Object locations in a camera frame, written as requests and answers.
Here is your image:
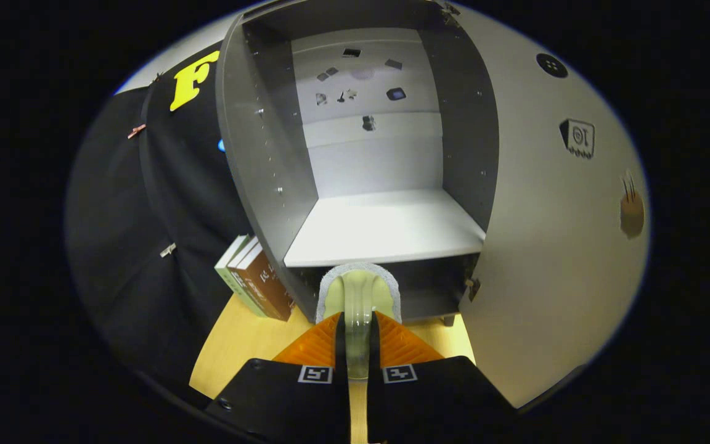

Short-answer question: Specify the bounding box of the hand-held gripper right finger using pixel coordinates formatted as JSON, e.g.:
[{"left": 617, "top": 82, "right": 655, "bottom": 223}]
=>
[{"left": 367, "top": 310, "right": 519, "bottom": 444}]

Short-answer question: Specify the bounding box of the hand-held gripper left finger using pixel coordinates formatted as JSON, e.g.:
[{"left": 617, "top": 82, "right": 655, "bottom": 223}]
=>
[{"left": 204, "top": 311, "right": 351, "bottom": 444}]

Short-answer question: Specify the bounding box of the pale green mug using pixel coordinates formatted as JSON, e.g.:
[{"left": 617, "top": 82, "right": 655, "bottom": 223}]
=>
[{"left": 315, "top": 262, "right": 403, "bottom": 380}]

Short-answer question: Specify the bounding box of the brown book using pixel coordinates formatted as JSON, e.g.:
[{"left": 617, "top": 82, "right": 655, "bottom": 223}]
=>
[{"left": 235, "top": 242, "right": 295, "bottom": 322}]

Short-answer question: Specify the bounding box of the white cabinet shelf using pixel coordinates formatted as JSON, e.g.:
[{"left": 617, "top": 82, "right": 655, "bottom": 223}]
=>
[{"left": 283, "top": 188, "right": 486, "bottom": 268}]

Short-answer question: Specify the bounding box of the dark grey cabinet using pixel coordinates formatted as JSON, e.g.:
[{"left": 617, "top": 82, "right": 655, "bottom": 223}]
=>
[{"left": 215, "top": 0, "right": 500, "bottom": 326}]

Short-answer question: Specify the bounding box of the black backdrop cloth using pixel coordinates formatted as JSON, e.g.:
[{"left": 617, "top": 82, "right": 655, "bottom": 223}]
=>
[{"left": 65, "top": 43, "right": 251, "bottom": 395}]

